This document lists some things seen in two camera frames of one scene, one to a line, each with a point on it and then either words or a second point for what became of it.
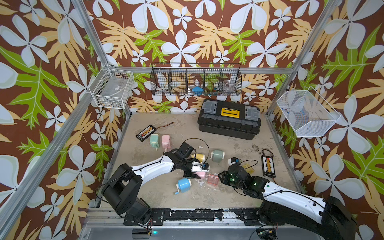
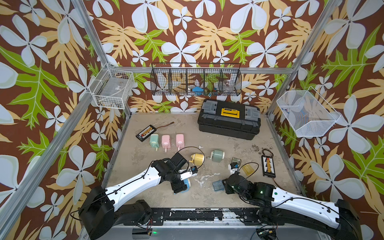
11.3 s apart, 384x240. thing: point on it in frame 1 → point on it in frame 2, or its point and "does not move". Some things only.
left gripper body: x=187 y=167 → x=178 y=184
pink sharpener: x=201 y=174 → x=180 y=141
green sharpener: x=217 y=155 does not move
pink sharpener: x=166 y=142 does not move
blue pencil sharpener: x=183 y=185 does not move
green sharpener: x=154 y=141 does not move
